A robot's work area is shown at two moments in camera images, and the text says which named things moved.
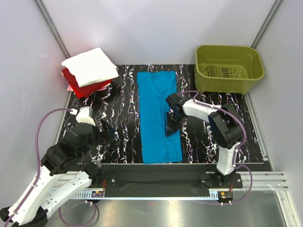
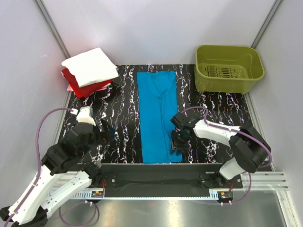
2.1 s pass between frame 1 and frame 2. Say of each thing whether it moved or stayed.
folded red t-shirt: stayed
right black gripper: moved
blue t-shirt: stayed
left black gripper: stayed
